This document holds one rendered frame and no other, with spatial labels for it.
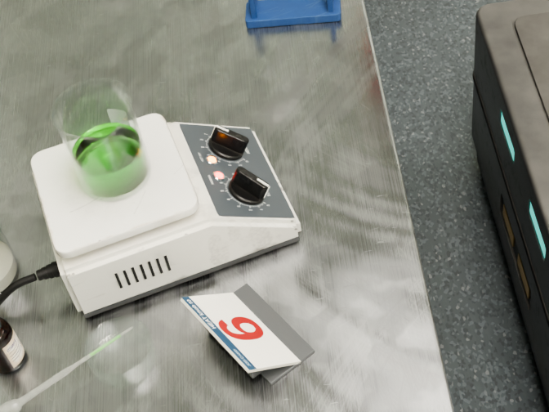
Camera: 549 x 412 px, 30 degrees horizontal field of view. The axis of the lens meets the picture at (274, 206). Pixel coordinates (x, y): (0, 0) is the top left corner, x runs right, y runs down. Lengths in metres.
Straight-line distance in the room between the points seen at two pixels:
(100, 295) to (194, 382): 0.11
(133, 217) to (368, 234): 0.21
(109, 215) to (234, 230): 0.10
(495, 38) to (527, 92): 0.13
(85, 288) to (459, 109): 1.31
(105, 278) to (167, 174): 0.10
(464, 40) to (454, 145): 0.30
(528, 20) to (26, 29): 0.83
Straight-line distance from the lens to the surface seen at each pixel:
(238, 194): 0.86
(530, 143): 1.49
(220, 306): 0.83
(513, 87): 1.57
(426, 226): 1.85
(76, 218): 0.83
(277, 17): 1.09
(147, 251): 0.83
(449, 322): 1.73
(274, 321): 0.84
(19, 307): 0.91
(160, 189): 0.83
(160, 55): 1.08
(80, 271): 0.83
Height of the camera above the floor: 1.45
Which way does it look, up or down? 50 degrees down
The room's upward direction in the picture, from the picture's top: 11 degrees counter-clockwise
